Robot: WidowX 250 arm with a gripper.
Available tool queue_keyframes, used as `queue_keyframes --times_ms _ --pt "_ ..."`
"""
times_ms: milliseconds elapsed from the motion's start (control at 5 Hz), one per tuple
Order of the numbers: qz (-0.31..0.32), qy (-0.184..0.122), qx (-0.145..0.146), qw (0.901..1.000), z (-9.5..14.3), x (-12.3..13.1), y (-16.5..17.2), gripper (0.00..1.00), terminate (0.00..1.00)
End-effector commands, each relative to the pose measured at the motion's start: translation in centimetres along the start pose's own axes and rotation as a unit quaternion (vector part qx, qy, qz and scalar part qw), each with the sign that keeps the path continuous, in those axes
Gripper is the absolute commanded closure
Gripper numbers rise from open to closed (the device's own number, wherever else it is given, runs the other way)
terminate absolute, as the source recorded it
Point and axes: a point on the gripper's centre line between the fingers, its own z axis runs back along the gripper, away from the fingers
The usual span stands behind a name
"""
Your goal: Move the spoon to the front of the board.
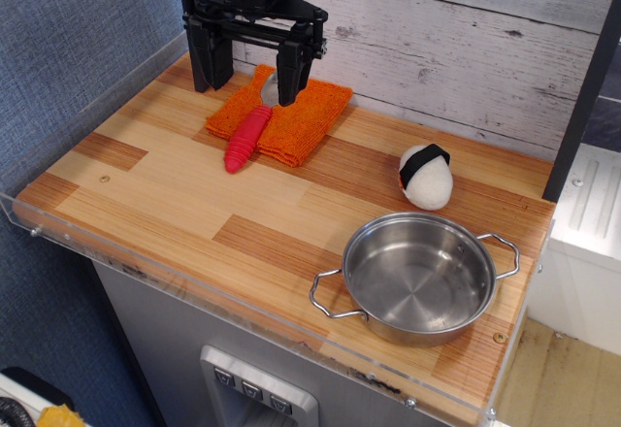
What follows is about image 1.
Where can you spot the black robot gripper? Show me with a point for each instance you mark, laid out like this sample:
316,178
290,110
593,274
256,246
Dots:
294,27

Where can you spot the red handled metal spoon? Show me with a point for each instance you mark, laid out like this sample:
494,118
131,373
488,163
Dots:
243,143

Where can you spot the orange knitted towel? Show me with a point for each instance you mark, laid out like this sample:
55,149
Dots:
294,131

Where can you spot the white plush rice ball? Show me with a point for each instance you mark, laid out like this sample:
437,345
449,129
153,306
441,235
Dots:
425,177

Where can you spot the stainless steel pot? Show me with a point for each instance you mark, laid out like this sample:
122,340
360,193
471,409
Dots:
418,279

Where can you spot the grey toy fridge cabinet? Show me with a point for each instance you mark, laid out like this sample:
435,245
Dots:
210,359

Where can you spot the white toy sink unit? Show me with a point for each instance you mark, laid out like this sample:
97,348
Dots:
576,289

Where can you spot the clear acrylic table guard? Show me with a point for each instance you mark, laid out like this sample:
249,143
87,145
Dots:
148,188

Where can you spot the dark vertical post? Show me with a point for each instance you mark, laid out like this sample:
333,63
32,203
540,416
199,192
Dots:
585,103

